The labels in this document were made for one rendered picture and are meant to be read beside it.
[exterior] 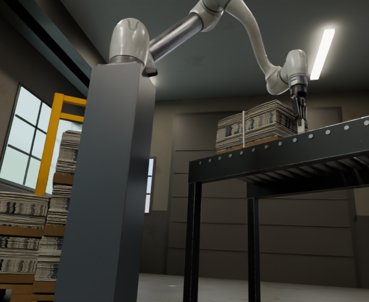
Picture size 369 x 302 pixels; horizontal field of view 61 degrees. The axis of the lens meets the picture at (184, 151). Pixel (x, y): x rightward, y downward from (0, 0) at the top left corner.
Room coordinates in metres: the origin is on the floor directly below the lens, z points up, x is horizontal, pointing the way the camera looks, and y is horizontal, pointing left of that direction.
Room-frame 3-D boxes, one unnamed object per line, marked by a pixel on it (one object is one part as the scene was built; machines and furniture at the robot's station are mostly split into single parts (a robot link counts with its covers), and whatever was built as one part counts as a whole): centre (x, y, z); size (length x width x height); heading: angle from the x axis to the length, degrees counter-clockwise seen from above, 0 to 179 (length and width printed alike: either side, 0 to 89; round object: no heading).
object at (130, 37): (1.15, 0.26, 1.17); 0.18 x 0.16 x 0.22; 14
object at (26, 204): (2.08, 1.01, 0.30); 0.76 x 0.30 x 0.60; 21
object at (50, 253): (2.02, 0.62, 0.42); 1.17 x 0.39 x 0.83; 21
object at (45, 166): (2.98, 1.34, 0.93); 0.09 x 0.09 x 1.85; 21
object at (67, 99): (3.10, 1.03, 1.82); 0.75 x 0.06 x 0.06; 111
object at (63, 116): (3.10, 1.03, 1.62); 0.75 x 0.06 x 0.06; 111
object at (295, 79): (1.37, -0.54, 1.16); 0.09 x 0.09 x 0.06
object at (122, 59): (1.14, 0.24, 1.03); 0.22 x 0.18 x 0.06; 77
